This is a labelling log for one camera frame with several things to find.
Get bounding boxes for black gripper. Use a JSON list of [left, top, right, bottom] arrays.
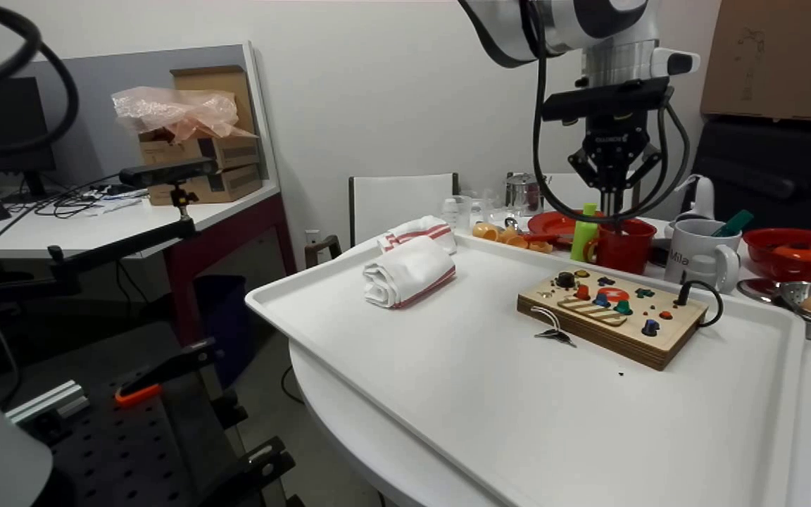
[[569, 115, 659, 227]]

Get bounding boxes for wooden busy board with switches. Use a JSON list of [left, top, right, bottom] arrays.
[[516, 265, 709, 376]]

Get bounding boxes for green plastic bottle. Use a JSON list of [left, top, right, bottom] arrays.
[[569, 200, 602, 265]]

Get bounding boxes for red plastic cup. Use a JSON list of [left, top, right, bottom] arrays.
[[594, 217, 659, 277]]

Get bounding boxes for shallow red plastic bowl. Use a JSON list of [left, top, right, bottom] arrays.
[[526, 210, 659, 248]]

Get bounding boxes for white kettle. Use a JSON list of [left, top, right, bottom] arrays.
[[674, 173, 721, 227]]

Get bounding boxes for white mug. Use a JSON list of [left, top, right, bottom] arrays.
[[666, 217, 746, 294]]

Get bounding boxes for orange food pieces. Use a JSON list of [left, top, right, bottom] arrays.
[[470, 220, 557, 253]]

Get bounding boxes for black couch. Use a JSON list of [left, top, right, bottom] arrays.
[[691, 113, 811, 239]]

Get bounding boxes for clear plastic bottle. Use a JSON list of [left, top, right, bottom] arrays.
[[443, 191, 485, 238]]

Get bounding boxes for wide red bowl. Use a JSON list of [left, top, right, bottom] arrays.
[[742, 227, 811, 289]]

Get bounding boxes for folded white red-striped towel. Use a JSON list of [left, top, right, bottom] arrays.
[[377, 214, 460, 256]]

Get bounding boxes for brown cardboard sheet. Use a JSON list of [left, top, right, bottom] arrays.
[[699, 0, 811, 125]]

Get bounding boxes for white chair back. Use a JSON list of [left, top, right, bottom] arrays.
[[347, 170, 462, 248]]

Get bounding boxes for rolled white towel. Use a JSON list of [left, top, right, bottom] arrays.
[[362, 235, 460, 313]]

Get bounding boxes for large white plastic tray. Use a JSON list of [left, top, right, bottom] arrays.
[[243, 227, 811, 507]]

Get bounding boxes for stacked cardboard boxes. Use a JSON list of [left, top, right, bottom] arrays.
[[135, 65, 270, 210]]

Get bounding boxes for crumpled pink plastic bag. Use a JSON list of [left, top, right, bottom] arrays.
[[111, 84, 243, 146]]

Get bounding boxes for black clamp with orange tip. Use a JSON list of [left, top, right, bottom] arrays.
[[111, 335, 222, 411]]

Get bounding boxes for grey partition panel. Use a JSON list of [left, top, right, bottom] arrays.
[[0, 39, 283, 196]]

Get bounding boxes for white desk with red legs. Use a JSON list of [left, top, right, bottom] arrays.
[[0, 179, 300, 351]]

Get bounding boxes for black perforated breadboard table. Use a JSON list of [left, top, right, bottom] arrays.
[[10, 376, 305, 507]]

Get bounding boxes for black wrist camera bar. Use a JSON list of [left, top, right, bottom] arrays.
[[538, 77, 674, 127]]

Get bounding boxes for black jack cable on board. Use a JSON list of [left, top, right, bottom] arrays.
[[671, 274, 728, 331]]

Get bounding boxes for green utensil handle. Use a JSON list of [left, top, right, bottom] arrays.
[[714, 210, 759, 239]]

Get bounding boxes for black stereo camera bar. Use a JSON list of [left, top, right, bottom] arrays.
[[117, 155, 222, 191]]

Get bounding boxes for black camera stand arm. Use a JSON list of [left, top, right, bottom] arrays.
[[46, 183, 202, 284]]

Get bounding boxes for thick black cable hose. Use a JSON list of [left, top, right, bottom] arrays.
[[0, 0, 83, 158]]

